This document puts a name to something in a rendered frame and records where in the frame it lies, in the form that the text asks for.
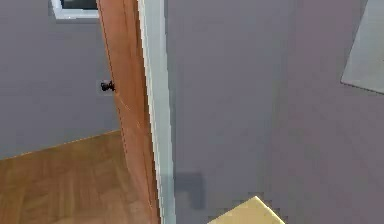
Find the black door handle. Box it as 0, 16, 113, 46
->
100, 80, 116, 93

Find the brown wooden room door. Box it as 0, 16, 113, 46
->
95, 0, 162, 224

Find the white framed window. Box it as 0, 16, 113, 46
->
50, 0, 100, 20

